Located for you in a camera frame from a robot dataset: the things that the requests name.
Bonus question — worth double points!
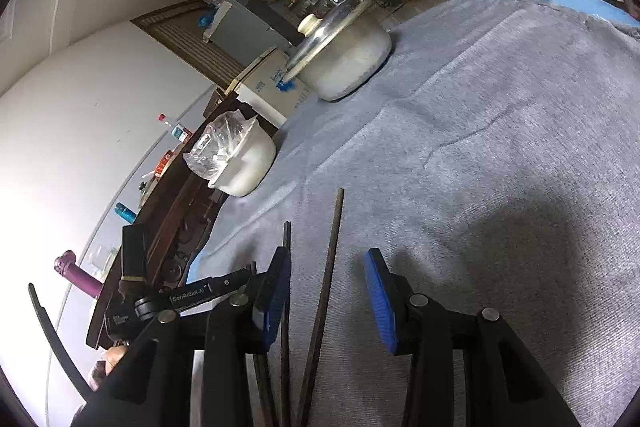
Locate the purple thermos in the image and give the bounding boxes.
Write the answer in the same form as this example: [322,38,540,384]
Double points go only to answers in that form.
[53,250,104,298]

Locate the grey tablecloth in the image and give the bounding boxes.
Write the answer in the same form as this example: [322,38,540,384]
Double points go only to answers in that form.
[187,0,640,427]

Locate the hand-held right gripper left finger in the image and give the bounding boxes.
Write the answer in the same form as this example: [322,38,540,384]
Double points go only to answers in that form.
[87,246,293,427]

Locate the blue thermos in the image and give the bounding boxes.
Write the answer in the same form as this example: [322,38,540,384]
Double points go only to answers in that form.
[114,201,139,224]

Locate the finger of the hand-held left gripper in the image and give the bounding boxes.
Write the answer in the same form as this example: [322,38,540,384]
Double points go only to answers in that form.
[168,267,261,311]

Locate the clear bottle with red cap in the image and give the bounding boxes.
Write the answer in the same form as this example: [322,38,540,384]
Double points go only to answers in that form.
[158,112,194,143]

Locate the person's left hand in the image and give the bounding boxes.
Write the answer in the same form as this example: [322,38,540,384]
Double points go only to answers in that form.
[88,343,132,394]

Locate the grey refrigerator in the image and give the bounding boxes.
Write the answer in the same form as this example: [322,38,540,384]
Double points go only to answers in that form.
[204,0,296,53]

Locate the blue table cover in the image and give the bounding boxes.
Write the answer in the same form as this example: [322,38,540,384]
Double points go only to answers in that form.
[187,0,640,284]

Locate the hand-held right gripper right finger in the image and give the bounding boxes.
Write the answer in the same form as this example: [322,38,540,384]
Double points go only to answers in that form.
[363,248,584,427]

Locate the dark carved wooden sideboard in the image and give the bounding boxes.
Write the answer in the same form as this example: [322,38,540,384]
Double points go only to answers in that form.
[85,89,281,351]

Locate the white inner cooker pot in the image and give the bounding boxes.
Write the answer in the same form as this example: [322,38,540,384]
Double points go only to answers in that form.
[207,117,278,198]

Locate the brown door curtain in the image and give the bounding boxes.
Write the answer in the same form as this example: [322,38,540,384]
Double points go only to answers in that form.
[130,0,246,90]

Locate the dark wooden chopstick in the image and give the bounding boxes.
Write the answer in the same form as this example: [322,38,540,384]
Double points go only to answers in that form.
[280,221,293,427]
[250,261,279,427]
[296,188,346,427]

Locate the white chest freezer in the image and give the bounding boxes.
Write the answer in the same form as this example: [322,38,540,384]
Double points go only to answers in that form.
[227,46,321,128]

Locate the black cable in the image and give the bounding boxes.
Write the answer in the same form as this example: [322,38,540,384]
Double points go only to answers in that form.
[27,283,95,403]

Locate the metal pot lid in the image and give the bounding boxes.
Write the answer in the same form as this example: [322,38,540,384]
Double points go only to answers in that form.
[284,0,377,78]

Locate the metal cooking pot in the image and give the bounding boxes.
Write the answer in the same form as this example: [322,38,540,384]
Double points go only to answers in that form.
[295,13,394,103]

